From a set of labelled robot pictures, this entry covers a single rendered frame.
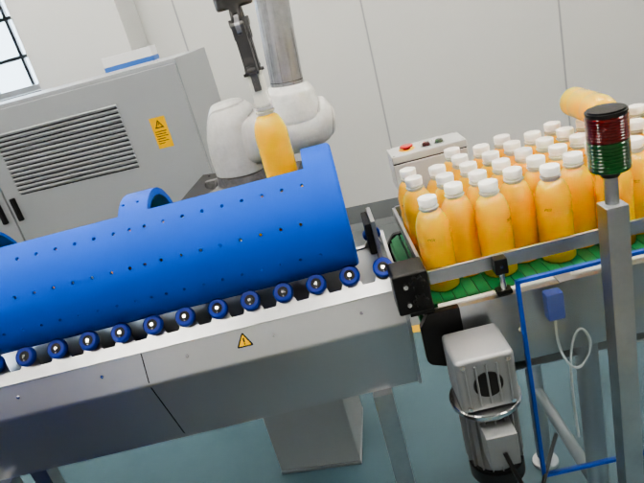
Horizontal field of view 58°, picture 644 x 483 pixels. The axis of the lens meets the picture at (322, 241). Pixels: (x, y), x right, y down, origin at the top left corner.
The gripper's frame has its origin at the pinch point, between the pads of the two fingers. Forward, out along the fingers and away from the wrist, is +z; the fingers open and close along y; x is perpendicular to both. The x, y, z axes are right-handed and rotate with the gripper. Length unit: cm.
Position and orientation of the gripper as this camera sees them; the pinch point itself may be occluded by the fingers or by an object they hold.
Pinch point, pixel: (259, 90)
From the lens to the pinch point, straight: 126.3
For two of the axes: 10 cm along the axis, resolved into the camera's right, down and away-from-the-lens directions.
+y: 0.5, 3.7, -9.3
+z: 2.6, 8.9, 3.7
